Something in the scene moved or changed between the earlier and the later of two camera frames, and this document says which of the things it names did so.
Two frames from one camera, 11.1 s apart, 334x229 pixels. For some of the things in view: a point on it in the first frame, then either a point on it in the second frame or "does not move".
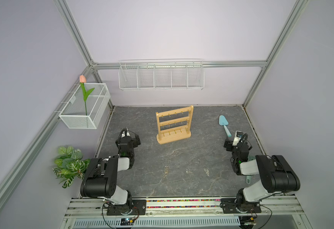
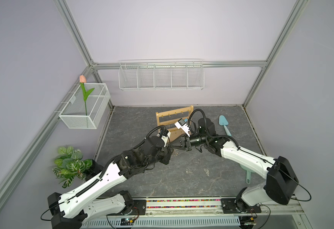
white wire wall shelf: (161, 74) does not move
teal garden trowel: (223, 121) does not move
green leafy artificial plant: (68, 163) does not move
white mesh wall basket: (73, 114) does not move
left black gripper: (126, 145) → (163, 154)
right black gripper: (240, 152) → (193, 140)
